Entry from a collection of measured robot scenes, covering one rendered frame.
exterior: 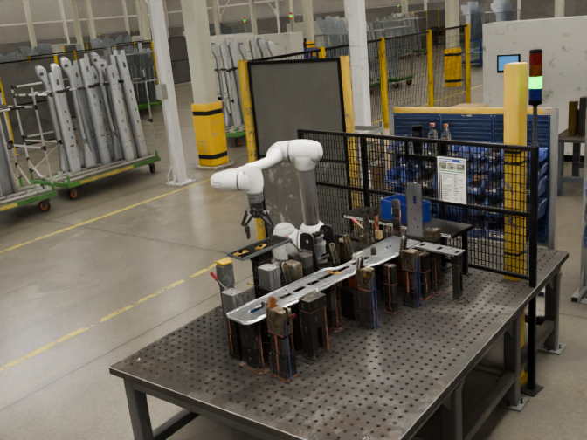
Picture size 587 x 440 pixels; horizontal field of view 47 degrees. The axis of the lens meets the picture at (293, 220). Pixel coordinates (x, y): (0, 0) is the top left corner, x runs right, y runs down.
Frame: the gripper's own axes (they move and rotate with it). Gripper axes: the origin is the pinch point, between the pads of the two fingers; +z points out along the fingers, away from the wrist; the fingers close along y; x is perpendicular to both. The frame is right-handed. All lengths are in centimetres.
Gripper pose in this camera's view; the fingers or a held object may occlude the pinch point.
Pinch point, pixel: (259, 237)
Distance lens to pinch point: 371.6
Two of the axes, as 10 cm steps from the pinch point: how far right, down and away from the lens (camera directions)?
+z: 0.9, 9.5, 2.9
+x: 3.5, -3.0, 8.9
